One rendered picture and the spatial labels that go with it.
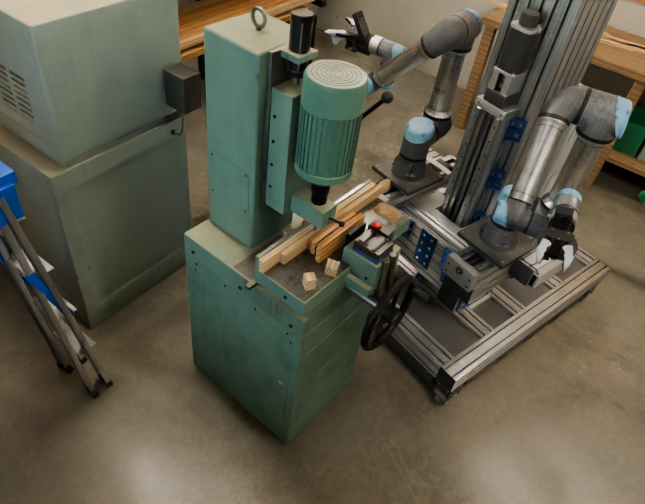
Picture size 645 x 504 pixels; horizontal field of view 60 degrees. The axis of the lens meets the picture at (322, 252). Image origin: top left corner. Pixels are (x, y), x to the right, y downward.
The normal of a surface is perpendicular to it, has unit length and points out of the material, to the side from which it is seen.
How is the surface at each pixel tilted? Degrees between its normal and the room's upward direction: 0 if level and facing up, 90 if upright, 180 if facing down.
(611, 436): 0
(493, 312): 0
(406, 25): 90
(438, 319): 0
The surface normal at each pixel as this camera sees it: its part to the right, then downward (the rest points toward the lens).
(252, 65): -0.64, 0.47
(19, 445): 0.11, -0.71
